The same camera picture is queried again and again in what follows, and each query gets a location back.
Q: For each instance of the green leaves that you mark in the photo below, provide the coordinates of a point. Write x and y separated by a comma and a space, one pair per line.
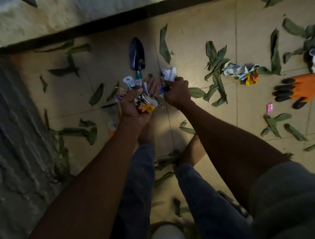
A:
164, 46

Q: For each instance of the person's right forearm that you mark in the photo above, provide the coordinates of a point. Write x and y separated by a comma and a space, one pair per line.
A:
221, 142

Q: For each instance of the grey glove packaging card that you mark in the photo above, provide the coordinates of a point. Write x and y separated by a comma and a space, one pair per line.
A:
111, 115

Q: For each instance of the person's left foot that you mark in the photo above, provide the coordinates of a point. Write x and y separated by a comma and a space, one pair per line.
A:
146, 133

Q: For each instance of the person's grey shirt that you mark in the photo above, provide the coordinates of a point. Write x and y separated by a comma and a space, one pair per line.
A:
283, 197

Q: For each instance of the person's right leg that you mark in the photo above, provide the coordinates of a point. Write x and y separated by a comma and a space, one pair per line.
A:
209, 209

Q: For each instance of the black metal railing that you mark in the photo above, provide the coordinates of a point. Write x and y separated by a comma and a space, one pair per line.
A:
30, 2

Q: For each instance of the person's left hand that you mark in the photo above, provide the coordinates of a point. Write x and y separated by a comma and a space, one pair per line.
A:
129, 108

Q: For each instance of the person's right hand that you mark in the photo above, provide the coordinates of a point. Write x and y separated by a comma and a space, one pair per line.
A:
178, 93

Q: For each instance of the person's left forearm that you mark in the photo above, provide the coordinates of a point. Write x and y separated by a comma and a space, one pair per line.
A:
93, 192

